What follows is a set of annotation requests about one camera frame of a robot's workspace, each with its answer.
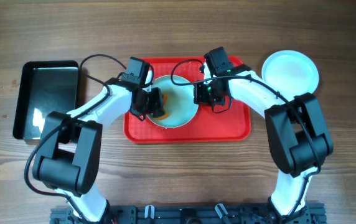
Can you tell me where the black rectangular water tray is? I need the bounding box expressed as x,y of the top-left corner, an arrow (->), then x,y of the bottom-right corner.
12,60 -> 80,141

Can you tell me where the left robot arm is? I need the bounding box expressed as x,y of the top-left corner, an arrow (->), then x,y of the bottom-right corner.
24,57 -> 165,223

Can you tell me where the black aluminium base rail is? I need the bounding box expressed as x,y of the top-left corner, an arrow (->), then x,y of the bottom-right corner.
49,203 -> 327,224

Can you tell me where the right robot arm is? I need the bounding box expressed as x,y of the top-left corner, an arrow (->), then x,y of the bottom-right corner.
194,47 -> 334,223

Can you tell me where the orange green scrub sponge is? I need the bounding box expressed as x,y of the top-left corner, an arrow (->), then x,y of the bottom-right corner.
152,93 -> 168,120

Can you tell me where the light blue plate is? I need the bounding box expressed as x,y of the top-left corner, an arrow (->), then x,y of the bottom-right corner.
261,50 -> 319,95
148,75 -> 199,128
262,70 -> 319,95

